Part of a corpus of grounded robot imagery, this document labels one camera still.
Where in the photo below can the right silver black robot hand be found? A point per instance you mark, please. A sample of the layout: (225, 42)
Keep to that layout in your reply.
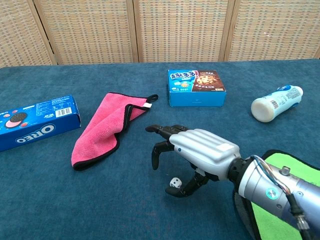
(205, 150)

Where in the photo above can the pink microfibre cloth black trim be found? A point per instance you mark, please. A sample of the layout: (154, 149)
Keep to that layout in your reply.
(100, 130)

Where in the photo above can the blue Oreo cookie box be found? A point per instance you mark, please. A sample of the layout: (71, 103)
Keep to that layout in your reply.
(45, 120)

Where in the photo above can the woven bamboo folding screen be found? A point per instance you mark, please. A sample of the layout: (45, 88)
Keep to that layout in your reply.
(175, 30)

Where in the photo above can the blue chocolate chip cookie box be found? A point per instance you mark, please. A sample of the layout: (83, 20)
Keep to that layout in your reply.
(195, 98)

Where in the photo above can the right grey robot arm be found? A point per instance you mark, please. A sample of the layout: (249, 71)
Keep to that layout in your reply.
(262, 185)

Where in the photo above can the green microfibre cloth black trim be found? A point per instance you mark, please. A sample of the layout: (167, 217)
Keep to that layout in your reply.
(272, 225)

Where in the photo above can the white bottle with blue label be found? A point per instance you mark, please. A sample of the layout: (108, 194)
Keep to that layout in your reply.
(275, 102)

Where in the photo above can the blue felt table cover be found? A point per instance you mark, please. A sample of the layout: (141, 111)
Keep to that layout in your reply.
(112, 200)

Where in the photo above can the small white die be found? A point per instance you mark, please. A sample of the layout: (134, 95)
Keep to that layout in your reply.
(175, 182)

